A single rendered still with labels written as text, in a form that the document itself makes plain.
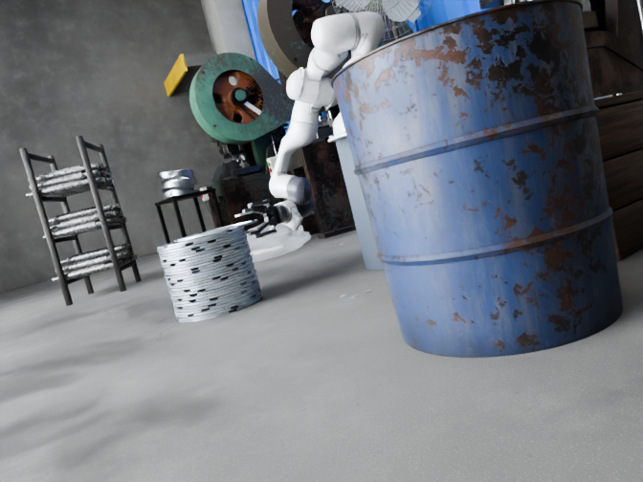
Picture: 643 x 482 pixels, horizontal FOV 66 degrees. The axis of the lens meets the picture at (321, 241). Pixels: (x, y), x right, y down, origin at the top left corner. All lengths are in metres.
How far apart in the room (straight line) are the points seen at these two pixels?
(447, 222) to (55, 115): 7.69
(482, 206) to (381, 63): 0.25
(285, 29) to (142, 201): 5.31
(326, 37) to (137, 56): 7.02
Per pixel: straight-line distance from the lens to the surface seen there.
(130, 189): 8.09
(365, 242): 1.70
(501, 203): 0.74
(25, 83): 8.34
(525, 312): 0.78
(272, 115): 4.96
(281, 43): 3.18
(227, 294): 1.63
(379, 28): 1.77
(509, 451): 0.58
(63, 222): 3.37
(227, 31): 7.22
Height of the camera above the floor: 0.30
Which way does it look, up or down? 6 degrees down
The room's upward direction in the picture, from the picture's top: 14 degrees counter-clockwise
